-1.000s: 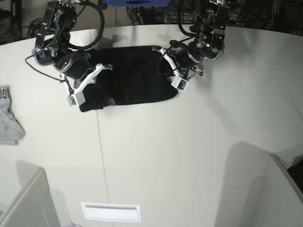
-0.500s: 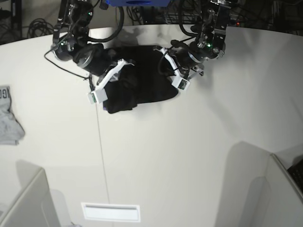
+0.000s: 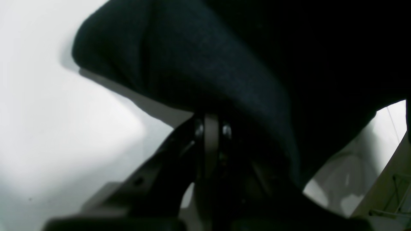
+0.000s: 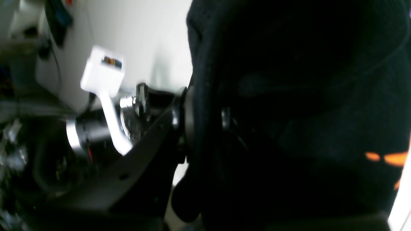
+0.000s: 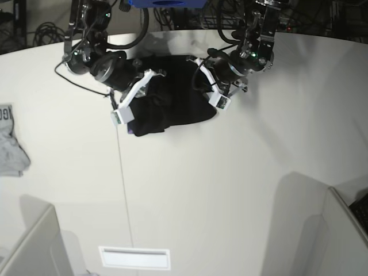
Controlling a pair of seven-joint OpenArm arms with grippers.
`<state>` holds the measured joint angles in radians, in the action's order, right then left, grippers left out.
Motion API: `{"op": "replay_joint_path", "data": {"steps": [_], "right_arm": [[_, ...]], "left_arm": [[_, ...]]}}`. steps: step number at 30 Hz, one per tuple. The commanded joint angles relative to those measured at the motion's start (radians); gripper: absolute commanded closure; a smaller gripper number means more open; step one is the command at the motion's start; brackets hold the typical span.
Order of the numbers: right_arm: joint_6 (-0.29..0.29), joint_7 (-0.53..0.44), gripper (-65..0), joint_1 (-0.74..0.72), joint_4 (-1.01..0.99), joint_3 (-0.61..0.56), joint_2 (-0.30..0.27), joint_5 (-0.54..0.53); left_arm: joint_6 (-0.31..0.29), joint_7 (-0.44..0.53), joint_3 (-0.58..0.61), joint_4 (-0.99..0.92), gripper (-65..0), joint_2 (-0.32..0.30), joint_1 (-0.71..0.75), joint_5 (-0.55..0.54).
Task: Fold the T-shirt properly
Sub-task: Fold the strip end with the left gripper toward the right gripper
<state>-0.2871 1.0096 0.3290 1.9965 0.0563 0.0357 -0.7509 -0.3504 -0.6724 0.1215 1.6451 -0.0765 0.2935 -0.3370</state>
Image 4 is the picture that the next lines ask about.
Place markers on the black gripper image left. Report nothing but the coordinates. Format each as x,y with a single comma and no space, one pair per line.
83,183

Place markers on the black T-shirt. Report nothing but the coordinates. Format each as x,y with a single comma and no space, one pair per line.
301,108

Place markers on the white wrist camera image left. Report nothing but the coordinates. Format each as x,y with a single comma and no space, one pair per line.
103,75

